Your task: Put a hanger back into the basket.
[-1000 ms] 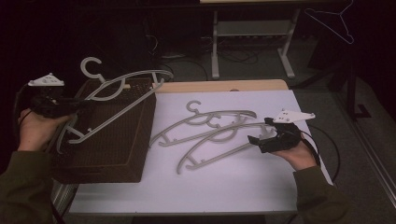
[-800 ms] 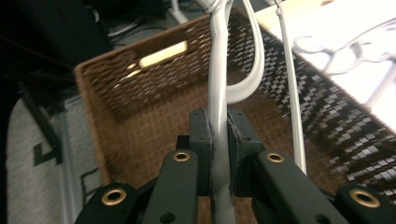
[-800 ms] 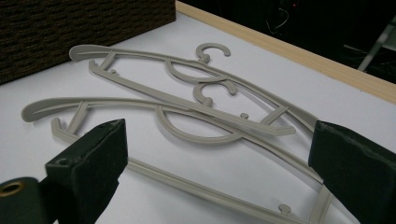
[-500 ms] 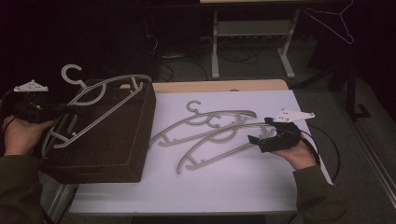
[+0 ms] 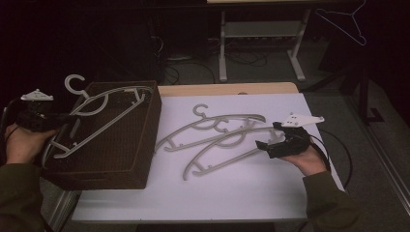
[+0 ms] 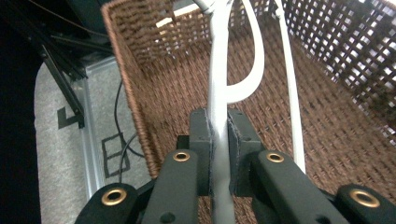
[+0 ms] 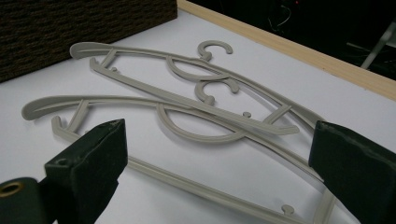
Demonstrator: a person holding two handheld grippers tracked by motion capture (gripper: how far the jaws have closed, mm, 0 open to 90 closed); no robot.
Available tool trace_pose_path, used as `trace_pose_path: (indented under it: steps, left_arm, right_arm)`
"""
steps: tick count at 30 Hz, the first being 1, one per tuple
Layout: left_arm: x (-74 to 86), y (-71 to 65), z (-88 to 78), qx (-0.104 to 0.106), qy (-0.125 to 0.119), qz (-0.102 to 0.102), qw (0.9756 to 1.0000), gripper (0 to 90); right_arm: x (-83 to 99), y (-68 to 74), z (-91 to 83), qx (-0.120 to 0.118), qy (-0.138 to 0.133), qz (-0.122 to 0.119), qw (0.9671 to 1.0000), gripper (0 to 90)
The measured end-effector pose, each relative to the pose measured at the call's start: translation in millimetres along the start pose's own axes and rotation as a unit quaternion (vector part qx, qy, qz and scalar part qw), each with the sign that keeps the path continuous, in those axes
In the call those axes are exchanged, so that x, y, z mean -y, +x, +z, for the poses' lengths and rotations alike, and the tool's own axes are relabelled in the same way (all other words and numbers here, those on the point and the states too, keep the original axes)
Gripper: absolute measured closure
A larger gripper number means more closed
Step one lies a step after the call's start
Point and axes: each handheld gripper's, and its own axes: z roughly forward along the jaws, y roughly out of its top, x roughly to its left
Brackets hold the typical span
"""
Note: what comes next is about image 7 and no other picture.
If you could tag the white metal desk frame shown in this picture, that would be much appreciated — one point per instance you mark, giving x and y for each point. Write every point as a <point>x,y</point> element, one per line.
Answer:
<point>378,46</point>

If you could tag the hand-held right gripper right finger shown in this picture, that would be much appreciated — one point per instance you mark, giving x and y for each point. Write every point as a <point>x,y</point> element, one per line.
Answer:
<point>358,174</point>

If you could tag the light wooden table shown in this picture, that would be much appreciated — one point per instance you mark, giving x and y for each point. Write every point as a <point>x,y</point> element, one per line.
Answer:
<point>295,51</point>

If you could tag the beige plastic hanger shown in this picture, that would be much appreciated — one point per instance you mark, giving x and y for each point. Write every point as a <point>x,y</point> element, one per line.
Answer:
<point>199,138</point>
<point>140,85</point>

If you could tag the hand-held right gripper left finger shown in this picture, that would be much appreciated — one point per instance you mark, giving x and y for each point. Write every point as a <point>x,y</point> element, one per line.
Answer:
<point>90,161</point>

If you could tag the brown wicker basket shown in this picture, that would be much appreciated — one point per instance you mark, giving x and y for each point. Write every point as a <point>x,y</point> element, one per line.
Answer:
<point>62,34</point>

